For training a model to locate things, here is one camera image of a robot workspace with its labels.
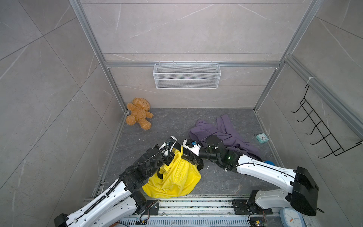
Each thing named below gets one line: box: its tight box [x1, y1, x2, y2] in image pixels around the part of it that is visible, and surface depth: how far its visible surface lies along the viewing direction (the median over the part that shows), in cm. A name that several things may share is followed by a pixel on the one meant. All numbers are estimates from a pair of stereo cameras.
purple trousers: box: [189, 114, 263, 161], surface depth 102 cm
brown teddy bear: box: [125, 97, 154, 131], surface depth 109 cm
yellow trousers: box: [142, 145, 202, 199], surface depth 74 cm
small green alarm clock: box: [255, 132, 269, 144], surface depth 102 cm
